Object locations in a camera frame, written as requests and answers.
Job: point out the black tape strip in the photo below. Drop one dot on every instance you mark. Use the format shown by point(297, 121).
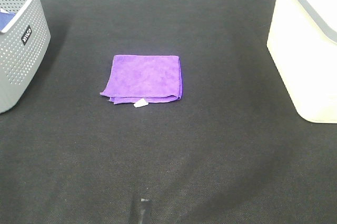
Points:
point(145, 211)

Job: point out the grey perforated plastic basket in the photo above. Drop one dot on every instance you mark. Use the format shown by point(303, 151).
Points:
point(24, 42)

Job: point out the black tablecloth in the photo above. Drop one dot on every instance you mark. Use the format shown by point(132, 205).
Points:
point(232, 150)

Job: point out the white plastic bin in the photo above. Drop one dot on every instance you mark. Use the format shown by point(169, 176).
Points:
point(302, 44)

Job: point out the blue cloth in basket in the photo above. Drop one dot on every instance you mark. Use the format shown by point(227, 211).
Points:
point(5, 18)

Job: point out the purple microfiber towel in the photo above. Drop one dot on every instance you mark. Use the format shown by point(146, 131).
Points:
point(154, 78)

